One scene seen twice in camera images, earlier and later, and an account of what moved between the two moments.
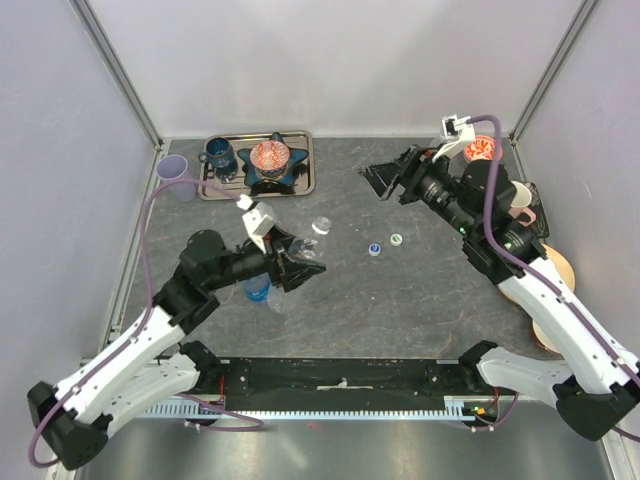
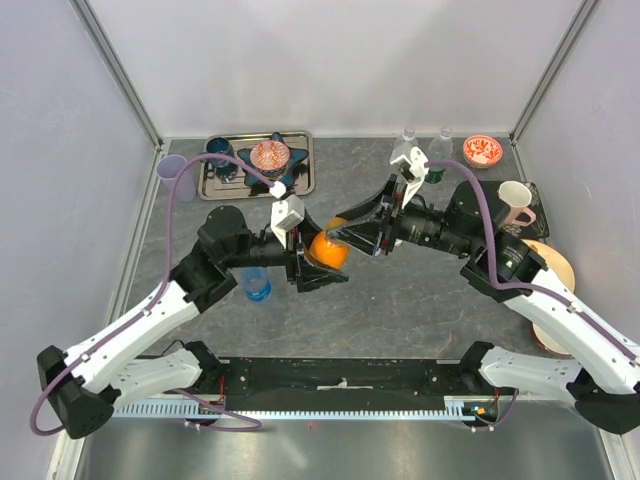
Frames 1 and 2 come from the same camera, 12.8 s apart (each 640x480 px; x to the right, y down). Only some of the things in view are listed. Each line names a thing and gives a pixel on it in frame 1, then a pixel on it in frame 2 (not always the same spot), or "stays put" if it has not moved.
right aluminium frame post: (585, 10) stays put
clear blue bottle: (277, 299) -> (403, 145)
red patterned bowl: (270, 157) stays put
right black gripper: (382, 176) -> (383, 212)
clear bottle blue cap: (257, 289) stays put
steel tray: (232, 178) stays put
